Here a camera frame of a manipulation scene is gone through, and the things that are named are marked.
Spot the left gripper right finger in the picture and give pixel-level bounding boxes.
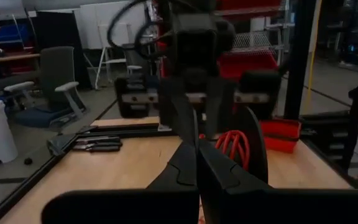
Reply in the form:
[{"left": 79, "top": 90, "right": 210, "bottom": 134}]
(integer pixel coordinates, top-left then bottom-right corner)
[{"left": 197, "top": 138, "right": 358, "bottom": 224}]

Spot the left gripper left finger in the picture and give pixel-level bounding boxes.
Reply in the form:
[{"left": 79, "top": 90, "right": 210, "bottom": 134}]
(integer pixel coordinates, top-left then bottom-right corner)
[{"left": 40, "top": 139, "right": 200, "bottom": 224}]

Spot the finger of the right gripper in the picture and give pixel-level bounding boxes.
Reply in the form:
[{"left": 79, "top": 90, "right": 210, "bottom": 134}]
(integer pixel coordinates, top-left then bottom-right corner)
[
  {"left": 159, "top": 77, "right": 198, "bottom": 146},
  {"left": 205, "top": 79, "right": 239, "bottom": 139}
]

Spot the red wire cord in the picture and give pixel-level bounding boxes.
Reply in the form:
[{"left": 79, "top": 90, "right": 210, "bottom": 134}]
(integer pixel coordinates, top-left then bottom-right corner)
[{"left": 199, "top": 129, "right": 251, "bottom": 172}]

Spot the black wire spool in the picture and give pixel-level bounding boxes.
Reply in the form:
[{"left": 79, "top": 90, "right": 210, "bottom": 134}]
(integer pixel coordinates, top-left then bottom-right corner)
[{"left": 197, "top": 105, "right": 269, "bottom": 184}]

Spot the red storage bin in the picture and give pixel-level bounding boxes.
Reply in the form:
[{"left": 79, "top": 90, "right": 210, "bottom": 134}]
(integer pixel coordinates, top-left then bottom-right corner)
[
  {"left": 218, "top": 49, "right": 279, "bottom": 82},
  {"left": 216, "top": 0, "right": 281, "bottom": 12}
]

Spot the red and black square case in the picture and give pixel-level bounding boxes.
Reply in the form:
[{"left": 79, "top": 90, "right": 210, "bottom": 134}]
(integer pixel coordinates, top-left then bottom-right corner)
[{"left": 259, "top": 119, "right": 303, "bottom": 154}]

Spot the silver hand tool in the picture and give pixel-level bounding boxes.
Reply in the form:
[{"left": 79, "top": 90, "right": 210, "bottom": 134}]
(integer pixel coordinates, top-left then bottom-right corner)
[{"left": 75, "top": 136, "right": 121, "bottom": 144}]

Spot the white partition panel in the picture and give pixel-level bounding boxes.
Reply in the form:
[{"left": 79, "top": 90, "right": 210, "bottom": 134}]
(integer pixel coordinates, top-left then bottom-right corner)
[{"left": 73, "top": 1, "right": 149, "bottom": 50}]

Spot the blue grey office chair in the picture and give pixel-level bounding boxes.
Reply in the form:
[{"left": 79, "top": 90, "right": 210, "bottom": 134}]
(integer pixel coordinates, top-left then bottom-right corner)
[{"left": 4, "top": 45, "right": 88, "bottom": 129}]

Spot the black partition panel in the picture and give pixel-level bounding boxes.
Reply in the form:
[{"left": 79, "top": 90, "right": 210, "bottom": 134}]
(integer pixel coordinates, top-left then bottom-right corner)
[{"left": 35, "top": 11, "right": 90, "bottom": 90}]

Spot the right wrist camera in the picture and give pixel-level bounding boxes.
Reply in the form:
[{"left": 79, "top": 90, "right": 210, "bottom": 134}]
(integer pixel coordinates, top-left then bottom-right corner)
[{"left": 170, "top": 12, "right": 221, "bottom": 73}]

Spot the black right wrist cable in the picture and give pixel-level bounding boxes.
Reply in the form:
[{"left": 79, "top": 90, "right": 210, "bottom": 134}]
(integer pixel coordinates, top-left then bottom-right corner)
[{"left": 106, "top": 0, "right": 173, "bottom": 60}]

